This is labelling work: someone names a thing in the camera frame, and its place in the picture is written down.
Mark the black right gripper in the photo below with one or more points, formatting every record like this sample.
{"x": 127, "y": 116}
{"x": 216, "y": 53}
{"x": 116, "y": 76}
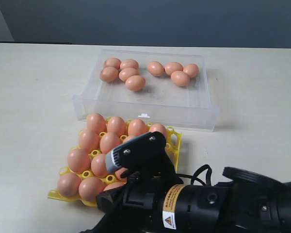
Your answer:
{"x": 163, "y": 205}

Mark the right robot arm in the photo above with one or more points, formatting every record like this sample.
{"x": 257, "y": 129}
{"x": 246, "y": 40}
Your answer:
{"x": 247, "y": 203}

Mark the yellow plastic egg tray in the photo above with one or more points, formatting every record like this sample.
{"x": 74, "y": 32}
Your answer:
{"x": 172, "y": 149}

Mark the clear plastic box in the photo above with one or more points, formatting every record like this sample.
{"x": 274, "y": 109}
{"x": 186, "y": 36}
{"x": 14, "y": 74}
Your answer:
{"x": 160, "y": 101}

